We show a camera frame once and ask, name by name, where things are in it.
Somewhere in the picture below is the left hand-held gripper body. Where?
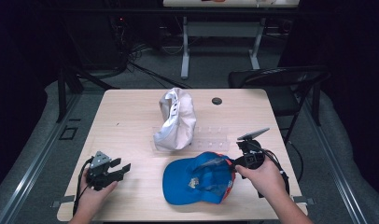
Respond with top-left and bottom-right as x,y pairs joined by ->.
85,150 -> 123,191

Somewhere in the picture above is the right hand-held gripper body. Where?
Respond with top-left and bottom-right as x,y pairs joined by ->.
235,127 -> 271,171

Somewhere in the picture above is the clear acrylic rack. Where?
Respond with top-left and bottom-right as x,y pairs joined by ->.
151,125 -> 231,153

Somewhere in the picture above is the blue baseball cap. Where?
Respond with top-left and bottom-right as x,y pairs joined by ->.
161,151 -> 237,206

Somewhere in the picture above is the white bucket hat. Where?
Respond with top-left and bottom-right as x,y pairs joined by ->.
152,87 -> 198,152

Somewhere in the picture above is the person's left hand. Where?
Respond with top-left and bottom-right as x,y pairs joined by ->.
77,173 -> 119,217

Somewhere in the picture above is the person's right hand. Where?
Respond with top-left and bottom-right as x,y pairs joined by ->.
234,156 -> 287,201

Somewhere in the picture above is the black folding chair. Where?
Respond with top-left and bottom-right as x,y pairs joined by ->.
227,64 -> 331,146

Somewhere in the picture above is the black metal stand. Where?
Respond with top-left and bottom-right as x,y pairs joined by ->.
55,62 -> 120,124

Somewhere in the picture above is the white metal-legged desk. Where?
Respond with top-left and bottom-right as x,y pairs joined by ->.
162,0 -> 301,80

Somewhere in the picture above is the left hand-held gripper black cable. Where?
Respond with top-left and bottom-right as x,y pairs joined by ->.
72,156 -> 94,217

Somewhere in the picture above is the hand-held gripper black cable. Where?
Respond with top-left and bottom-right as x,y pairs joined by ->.
72,156 -> 94,217
256,148 -> 291,199

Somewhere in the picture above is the right hand-held gripper black cable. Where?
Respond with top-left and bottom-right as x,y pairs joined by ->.
256,148 -> 291,199

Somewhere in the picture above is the thin black cable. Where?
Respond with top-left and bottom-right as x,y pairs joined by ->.
287,140 -> 304,185

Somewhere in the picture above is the black floor outlet frame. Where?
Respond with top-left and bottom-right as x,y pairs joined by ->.
58,125 -> 79,141

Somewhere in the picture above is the grey metal floor rail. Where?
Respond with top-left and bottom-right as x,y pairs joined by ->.
0,92 -> 83,224
302,92 -> 370,224

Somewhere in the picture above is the bundle of black floor cables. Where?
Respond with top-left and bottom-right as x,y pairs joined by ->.
107,15 -> 191,91

